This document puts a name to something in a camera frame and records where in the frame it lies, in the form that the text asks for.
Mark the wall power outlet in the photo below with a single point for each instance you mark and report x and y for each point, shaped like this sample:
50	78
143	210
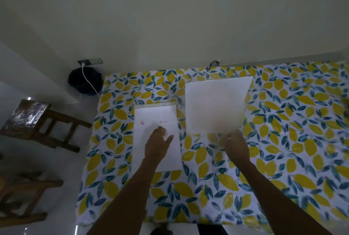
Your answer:
90	61

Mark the person's foot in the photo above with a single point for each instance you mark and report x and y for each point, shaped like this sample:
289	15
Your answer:
162	230

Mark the person's dark trousers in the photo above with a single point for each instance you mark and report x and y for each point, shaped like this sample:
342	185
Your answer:
212	230

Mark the small white paper sheet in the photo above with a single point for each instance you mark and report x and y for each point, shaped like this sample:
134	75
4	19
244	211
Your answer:
155	117

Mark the wooden chair with shiny seat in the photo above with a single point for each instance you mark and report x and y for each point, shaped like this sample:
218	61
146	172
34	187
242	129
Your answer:
35	123

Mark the person's right fingers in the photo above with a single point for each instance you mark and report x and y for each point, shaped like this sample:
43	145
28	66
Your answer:
225	138

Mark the plain wooden chair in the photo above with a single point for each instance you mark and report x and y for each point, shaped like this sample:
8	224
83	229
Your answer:
24	199

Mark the person's left thumb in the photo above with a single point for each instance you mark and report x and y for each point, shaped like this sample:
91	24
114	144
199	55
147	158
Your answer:
169	140

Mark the person's right forearm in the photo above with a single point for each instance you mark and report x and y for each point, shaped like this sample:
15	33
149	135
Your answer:
272	202

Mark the large white paper sheet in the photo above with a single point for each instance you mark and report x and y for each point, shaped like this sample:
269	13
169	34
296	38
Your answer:
215	103

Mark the person's left hand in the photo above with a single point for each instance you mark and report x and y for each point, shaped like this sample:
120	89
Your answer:
156	146

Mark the person's left forearm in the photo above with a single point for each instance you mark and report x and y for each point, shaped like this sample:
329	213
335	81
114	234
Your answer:
131	199

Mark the lemon print tablecloth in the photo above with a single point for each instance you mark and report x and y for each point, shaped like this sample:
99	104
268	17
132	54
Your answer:
286	139

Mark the person's right hand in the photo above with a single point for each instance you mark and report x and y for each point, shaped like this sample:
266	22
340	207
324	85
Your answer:
236	147

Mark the dark round bag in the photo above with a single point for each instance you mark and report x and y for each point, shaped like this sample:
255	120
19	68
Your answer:
81	82

